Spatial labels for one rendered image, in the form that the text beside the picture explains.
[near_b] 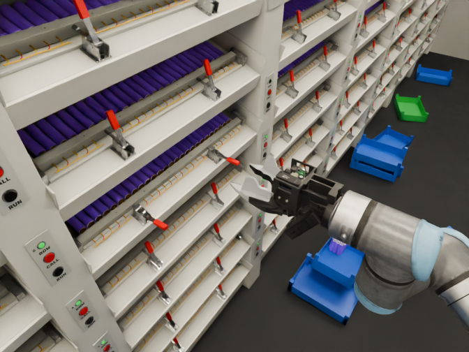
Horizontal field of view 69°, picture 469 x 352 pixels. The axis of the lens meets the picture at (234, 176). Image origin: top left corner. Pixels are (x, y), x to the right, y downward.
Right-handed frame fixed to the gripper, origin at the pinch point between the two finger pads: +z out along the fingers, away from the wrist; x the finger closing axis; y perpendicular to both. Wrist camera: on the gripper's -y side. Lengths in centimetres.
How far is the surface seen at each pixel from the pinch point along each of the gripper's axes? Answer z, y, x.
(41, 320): 16.5, -12.1, 41.9
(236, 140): 18.4, -10.3, -21.9
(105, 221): 21.2, -6.6, 21.9
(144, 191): 21.2, -6.6, 10.7
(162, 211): 16.6, -10.9, 10.6
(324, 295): -12, -105, -48
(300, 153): 20, -48, -73
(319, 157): 20, -68, -99
